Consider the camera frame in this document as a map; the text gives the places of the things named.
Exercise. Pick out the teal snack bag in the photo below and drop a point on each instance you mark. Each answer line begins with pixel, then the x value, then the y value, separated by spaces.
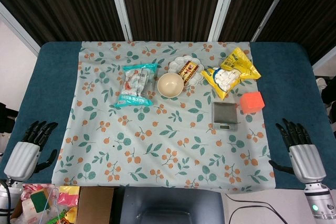
pixel 136 85

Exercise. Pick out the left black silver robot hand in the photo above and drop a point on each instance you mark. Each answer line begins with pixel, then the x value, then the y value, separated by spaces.
pixel 22 157

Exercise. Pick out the orange cube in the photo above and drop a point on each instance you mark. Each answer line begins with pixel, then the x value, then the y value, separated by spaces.
pixel 252 103

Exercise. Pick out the white flower-shaped plate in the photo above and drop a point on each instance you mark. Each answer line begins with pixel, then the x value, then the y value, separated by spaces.
pixel 175 64

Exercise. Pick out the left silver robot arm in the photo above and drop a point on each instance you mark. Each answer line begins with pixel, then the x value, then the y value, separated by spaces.
pixel 13 183

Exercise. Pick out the small red gold box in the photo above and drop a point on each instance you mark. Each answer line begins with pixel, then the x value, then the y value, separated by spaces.
pixel 188 70

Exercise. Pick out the floral leaf print tablecloth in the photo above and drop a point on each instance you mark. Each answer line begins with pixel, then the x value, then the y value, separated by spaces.
pixel 162 142

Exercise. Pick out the dark folding screen panel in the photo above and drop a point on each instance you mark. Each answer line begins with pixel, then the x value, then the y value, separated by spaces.
pixel 170 3
pixel 252 1
pixel 309 16
pixel 65 3

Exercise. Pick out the brown cardboard box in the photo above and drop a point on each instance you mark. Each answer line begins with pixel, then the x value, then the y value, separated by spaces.
pixel 95 205

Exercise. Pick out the dark grey robot torso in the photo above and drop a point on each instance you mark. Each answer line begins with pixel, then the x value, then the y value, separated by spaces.
pixel 170 208

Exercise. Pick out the beige round bowl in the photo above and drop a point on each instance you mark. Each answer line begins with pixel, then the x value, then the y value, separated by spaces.
pixel 170 84

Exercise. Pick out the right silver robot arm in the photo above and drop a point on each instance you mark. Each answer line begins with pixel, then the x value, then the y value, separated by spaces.
pixel 317 196

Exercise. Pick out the yellow marshmallow bag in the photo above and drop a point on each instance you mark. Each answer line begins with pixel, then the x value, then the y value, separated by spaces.
pixel 231 74

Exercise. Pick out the black bag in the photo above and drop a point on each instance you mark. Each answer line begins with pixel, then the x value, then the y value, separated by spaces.
pixel 330 95

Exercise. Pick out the pink yellow snack packet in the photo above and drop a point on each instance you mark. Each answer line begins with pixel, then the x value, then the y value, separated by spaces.
pixel 67 195

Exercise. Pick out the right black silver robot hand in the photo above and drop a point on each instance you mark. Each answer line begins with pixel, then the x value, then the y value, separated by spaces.
pixel 307 161

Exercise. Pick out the clear plastic snack bag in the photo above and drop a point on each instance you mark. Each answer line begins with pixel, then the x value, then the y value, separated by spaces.
pixel 29 217

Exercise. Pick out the silver digital scale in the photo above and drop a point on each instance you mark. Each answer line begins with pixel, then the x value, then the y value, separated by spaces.
pixel 224 112

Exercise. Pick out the black equipment piece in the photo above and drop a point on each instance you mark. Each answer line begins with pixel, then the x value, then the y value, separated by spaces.
pixel 6 119

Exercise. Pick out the green square card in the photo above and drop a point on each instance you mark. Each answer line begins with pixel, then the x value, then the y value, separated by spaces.
pixel 39 202

